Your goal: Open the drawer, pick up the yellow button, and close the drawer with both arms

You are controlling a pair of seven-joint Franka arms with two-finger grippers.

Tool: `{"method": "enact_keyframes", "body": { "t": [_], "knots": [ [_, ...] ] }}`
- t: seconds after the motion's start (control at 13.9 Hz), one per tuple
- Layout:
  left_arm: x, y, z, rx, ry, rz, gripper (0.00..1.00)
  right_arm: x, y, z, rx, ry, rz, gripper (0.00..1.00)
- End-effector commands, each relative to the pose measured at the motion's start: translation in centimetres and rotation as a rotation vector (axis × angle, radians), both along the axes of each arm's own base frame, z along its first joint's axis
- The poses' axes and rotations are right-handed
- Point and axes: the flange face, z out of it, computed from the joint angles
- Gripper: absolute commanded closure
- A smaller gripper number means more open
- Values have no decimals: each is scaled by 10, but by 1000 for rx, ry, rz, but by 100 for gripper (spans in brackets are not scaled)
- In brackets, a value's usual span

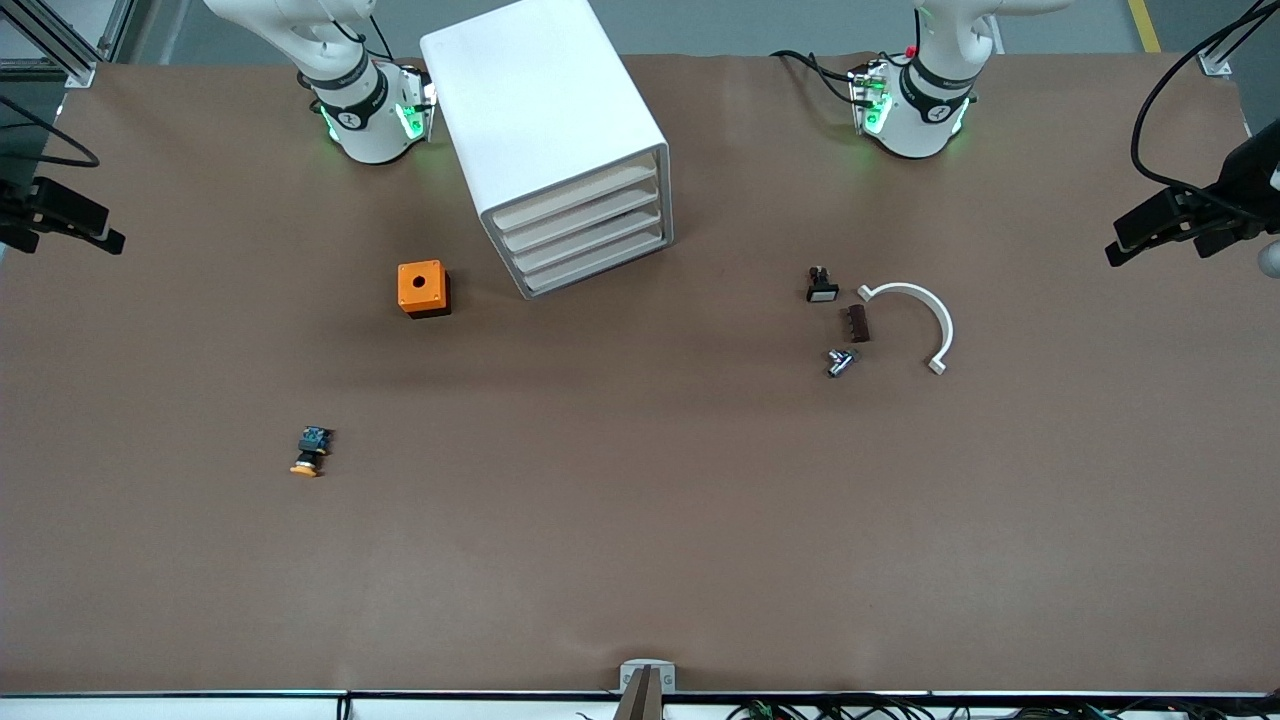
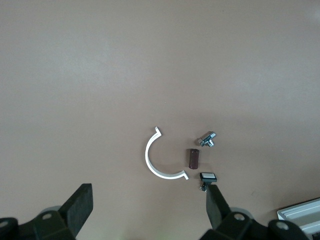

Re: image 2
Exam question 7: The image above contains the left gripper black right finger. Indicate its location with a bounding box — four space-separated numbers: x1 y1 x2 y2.
201 184 307 240

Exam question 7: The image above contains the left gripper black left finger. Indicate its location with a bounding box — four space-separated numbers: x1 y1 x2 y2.
0 183 94 240

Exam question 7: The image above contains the white plastic drawer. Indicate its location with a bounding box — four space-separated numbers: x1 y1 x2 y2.
284 206 320 227
299 219 320 237

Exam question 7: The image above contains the white drawer cabinet housing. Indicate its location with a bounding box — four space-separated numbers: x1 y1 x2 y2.
276 197 320 240

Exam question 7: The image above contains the dark brown ribbed cylinder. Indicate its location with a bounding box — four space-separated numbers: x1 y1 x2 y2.
186 148 201 171

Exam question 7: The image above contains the silver metal tee fitting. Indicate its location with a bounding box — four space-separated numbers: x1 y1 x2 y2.
194 130 218 148

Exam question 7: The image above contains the white semicircular pipe clamp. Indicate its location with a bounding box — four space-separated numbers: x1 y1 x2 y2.
144 126 190 181

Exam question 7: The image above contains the brown table cover sheet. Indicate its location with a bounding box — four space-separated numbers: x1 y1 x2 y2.
0 0 320 240

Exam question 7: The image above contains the black white rectangular push switch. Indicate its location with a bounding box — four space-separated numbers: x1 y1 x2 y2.
199 171 218 193

